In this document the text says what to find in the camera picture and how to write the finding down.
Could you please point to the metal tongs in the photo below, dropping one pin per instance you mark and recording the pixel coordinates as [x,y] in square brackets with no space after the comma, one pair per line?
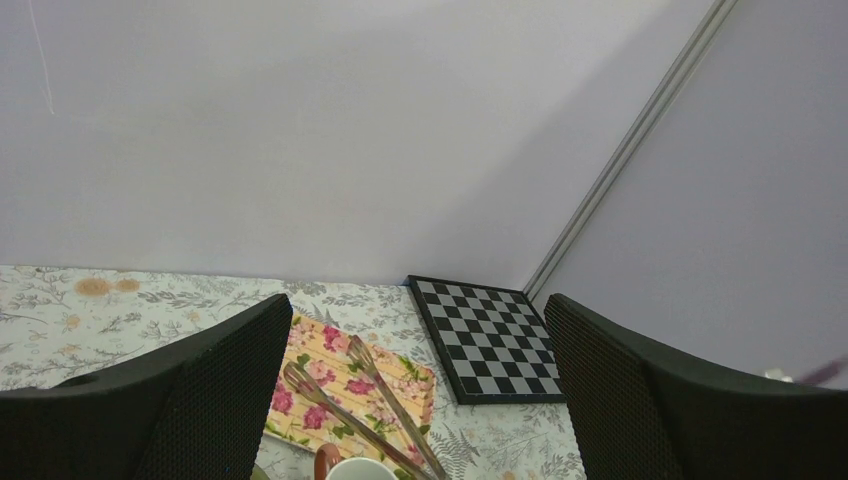
[304,384]

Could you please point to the floral tablecloth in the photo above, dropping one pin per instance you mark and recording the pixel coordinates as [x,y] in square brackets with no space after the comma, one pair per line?
[58,323]

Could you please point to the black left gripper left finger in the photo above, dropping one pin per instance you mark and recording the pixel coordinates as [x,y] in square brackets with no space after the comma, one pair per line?
[193,409]

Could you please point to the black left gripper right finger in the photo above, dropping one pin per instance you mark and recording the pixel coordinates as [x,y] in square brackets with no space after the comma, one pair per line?
[643,410]

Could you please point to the aluminium corner post right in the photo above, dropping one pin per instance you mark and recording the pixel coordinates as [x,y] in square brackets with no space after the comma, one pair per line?
[656,106]

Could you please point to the black grey chessboard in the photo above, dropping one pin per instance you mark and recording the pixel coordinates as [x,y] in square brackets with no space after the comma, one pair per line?
[491,342]

